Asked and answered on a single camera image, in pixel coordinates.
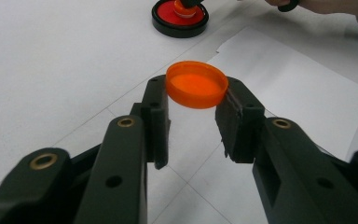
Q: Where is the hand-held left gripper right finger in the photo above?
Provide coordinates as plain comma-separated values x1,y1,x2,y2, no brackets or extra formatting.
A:
214,77,358,224

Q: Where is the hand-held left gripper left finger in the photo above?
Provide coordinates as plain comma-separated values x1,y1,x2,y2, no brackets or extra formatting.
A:
74,74,172,224

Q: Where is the orange stamp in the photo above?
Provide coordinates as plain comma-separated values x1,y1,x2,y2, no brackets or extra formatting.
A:
172,0,198,19

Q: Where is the round black red ink pad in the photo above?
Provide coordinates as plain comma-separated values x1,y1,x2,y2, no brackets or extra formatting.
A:
151,0,210,39

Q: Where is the orange stamp cap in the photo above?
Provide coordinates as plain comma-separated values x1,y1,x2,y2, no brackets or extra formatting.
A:
165,60,229,110

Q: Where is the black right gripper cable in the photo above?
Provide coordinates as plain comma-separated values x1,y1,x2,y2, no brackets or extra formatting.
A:
277,0,300,13

